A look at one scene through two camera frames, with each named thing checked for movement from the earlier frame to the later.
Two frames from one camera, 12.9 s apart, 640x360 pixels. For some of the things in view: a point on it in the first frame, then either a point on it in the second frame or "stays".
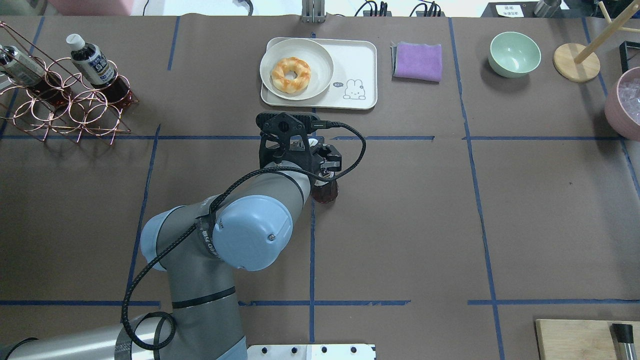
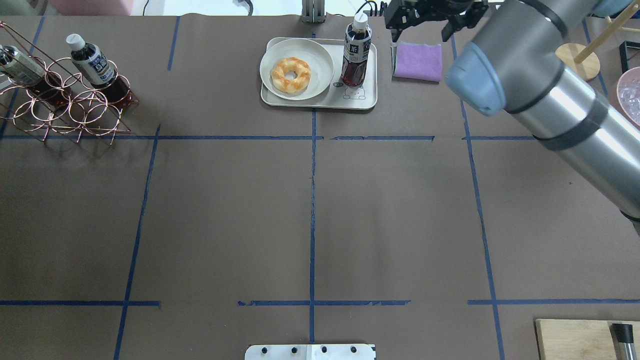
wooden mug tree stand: x=577 y=62 stays
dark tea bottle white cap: x=325 y=192 to x=357 y=50
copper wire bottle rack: x=44 y=95 stays
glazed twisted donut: x=290 y=64 stays
